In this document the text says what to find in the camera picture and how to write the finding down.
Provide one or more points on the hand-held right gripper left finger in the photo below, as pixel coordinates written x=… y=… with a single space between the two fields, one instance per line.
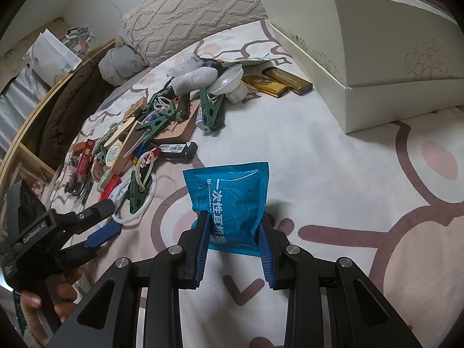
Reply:
x=201 y=246

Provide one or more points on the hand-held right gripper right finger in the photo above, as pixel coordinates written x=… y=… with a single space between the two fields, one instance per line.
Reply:
x=264 y=257

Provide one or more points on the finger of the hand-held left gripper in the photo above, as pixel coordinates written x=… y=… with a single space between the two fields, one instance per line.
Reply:
x=103 y=235
x=90 y=212

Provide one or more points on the mint green round case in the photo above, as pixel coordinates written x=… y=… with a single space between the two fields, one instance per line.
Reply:
x=104 y=181

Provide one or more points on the blue foil packet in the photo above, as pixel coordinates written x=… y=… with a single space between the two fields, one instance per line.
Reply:
x=228 y=195

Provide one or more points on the white cardboard box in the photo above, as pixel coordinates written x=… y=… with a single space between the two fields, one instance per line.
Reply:
x=362 y=43

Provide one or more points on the person's left hand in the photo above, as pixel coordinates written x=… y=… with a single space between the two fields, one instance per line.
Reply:
x=32 y=302

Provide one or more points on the red snack packet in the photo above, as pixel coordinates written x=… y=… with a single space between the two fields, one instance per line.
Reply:
x=85 y=156

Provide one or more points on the round white tin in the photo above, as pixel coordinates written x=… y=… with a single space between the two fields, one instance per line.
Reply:
x=115 y=154

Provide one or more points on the brown wooden block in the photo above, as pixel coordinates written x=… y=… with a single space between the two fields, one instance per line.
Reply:
x=127 y=152

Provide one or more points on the pale wooden stick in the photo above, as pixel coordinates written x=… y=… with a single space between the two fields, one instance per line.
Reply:
x=118 y=134

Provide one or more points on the printed blanket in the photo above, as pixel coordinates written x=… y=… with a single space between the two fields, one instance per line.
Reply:
x=326 y=188

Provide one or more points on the wooden bedside shelf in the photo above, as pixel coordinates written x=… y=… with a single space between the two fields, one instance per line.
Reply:
x=21 y=141

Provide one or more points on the black lighter with barcode label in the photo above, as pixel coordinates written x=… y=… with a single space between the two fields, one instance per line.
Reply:
x=174 y=150

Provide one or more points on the brown quilt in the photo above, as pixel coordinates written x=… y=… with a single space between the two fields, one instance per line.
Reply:
x=72 y=108

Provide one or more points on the cork board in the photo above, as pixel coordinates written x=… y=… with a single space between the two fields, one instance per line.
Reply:
x=181 y=128

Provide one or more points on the purple white lighter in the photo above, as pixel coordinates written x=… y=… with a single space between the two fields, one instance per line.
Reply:
x=203 y=121

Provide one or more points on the silver grey curtain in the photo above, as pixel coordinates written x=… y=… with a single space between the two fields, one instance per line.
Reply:
x=18 y=108

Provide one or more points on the plain black lighter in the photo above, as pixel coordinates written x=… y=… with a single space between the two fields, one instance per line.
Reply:
x=183 y=107

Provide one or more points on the grey cloth bundle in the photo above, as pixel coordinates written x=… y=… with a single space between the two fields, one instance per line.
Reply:
x=121 y=65

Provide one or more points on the white paper bag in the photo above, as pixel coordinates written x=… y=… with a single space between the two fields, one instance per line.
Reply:
x=54 y=58

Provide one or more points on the white sock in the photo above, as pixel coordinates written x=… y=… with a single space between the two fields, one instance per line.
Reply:
x=192 y=76

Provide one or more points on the gold lighter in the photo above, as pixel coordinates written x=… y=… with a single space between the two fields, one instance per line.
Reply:
x=263 y=85
x=288 y=79

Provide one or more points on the clear bag of clutter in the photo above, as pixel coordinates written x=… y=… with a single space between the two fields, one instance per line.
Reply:
x=79 y=40

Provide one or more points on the white paper packet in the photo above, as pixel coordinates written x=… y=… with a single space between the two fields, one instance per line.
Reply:
x=253 y=61

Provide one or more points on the beige textured pillow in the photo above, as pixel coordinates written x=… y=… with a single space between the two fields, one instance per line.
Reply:
x=188 y=18

